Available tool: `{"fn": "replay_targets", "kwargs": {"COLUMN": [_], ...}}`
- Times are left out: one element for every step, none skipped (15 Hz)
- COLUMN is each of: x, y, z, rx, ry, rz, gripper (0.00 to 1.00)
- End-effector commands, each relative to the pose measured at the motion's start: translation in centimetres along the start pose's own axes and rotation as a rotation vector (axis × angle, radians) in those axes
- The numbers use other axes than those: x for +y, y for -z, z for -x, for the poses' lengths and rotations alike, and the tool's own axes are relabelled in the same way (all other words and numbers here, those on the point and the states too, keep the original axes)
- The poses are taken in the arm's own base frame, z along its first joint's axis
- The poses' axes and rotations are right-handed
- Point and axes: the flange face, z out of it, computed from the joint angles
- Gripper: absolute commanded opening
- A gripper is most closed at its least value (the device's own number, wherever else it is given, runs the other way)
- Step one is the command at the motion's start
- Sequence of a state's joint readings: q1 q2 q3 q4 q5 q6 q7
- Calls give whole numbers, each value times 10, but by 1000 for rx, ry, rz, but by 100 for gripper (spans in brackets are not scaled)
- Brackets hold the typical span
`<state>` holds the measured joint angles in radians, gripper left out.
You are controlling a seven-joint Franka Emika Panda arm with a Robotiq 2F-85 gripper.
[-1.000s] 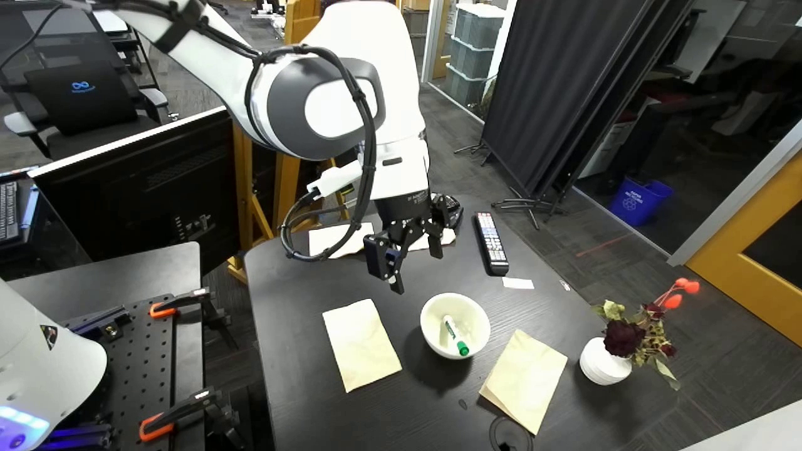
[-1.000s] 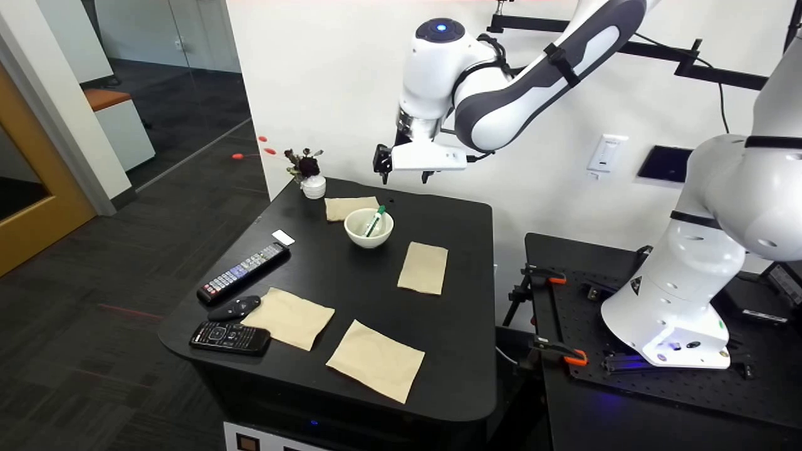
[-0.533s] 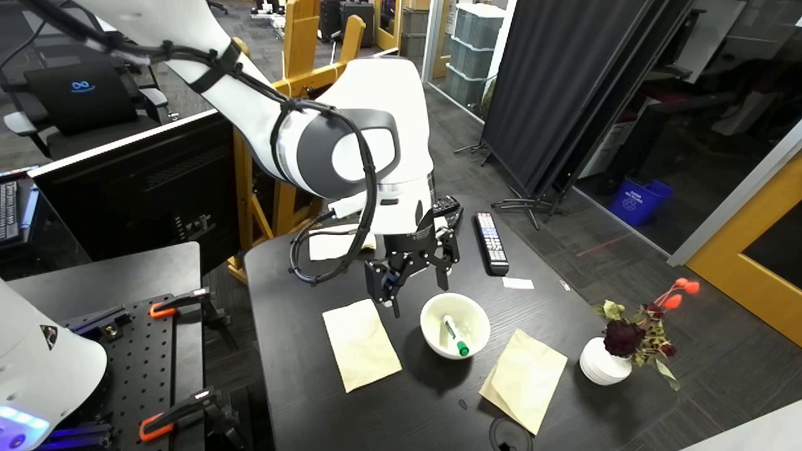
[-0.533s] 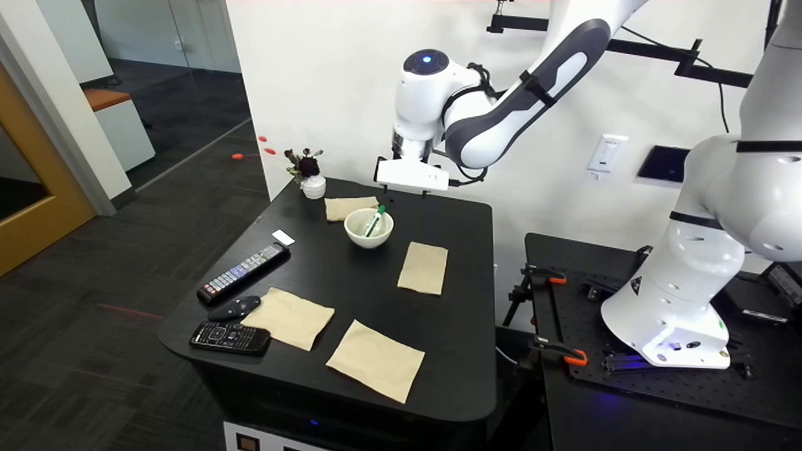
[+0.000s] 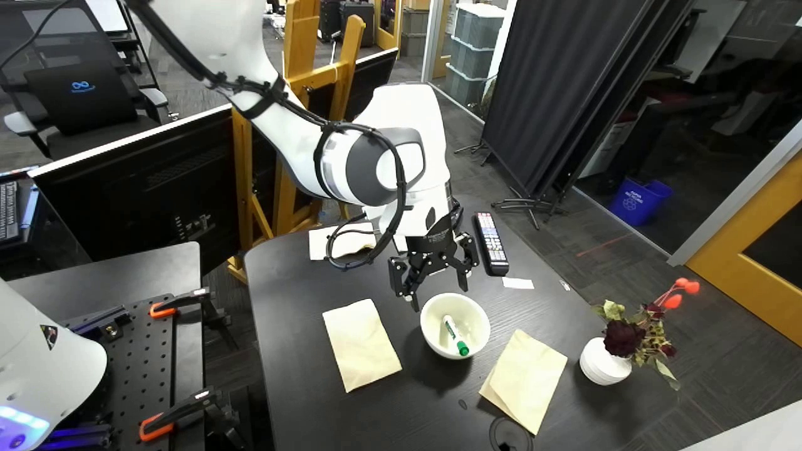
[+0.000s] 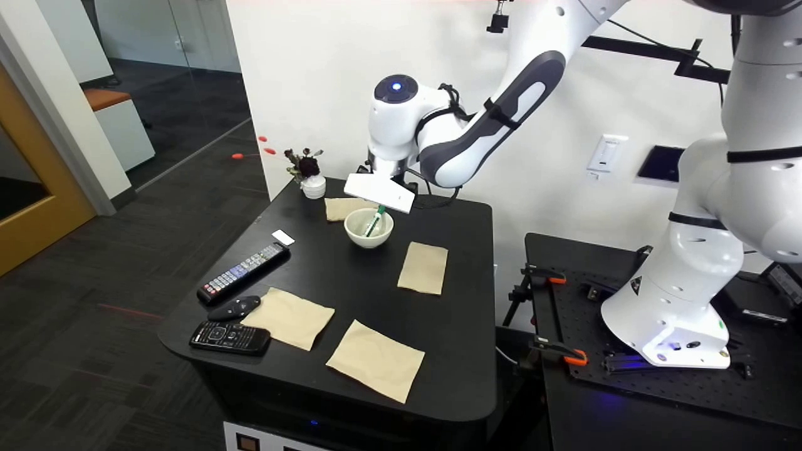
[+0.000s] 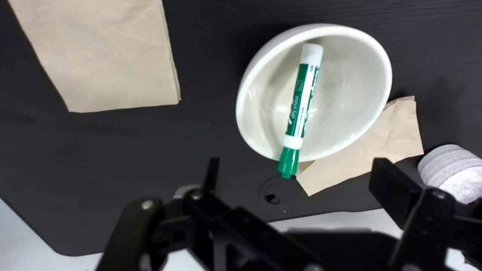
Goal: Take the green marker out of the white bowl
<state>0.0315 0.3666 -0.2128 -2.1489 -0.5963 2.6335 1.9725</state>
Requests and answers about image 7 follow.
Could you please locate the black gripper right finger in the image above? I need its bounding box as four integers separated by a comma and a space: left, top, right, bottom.
368, 157, 430, 218

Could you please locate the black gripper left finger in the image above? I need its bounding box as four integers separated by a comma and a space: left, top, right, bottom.
202, 157, 223, 196

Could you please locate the green whiteboard marker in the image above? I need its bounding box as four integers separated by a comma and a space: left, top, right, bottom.
276, 43, 326, 181

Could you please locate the white ceramic bowl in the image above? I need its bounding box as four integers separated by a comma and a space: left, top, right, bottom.
234, 22, 395, 165

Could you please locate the small white round vase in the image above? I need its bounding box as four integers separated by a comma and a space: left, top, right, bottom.
418, 144, 482, 207

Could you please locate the small beige paper napkin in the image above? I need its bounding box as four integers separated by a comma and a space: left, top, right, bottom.
296, 96, 427, 198

